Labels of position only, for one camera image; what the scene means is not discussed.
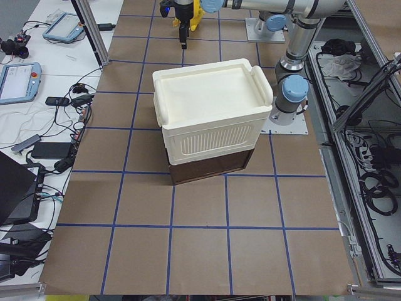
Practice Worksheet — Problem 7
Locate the blue teach pendant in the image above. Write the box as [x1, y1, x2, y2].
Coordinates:
[42, 13, 84, 43]
[1, 62, 42, 105]

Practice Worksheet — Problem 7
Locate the cream plastic storage box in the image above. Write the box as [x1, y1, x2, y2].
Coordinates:
[152, 58, 273, 165]

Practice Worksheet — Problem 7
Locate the yellow plush dinosaur toy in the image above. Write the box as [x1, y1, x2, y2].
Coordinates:
[189, 0, 206, 31]

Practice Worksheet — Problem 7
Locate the aluminium frame post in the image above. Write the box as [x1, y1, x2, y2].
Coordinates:
[71, 0, 110, 69]

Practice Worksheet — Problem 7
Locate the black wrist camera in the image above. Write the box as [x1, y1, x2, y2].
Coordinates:
[159, 0, 173, 18]

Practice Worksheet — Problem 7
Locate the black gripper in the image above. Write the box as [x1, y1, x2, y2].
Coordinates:
[174, 0, 194, 50]

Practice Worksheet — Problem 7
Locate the white cloth rag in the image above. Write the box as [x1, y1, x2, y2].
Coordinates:
[322, 55, 362, 80]

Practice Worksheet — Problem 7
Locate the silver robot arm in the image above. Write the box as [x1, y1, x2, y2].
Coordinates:
[256, 11, 286, 34]
[159, 0, 344, 73]

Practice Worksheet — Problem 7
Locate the blue teach pendant far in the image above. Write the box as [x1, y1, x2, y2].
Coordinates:
[42, 13, 84, 43]

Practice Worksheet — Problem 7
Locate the blue teach pendant near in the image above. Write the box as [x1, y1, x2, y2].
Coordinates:
[1, 62, 42, 105]

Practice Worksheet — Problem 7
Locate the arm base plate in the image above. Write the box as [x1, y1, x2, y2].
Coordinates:
[260, 97, 309, 135]
[245, 16, 286, 44]

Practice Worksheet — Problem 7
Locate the black power adapter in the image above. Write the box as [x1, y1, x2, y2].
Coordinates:
[31, 142, 71, 159]

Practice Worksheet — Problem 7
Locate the black laptop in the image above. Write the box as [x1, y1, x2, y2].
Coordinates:
[1, 153, 44, 226]

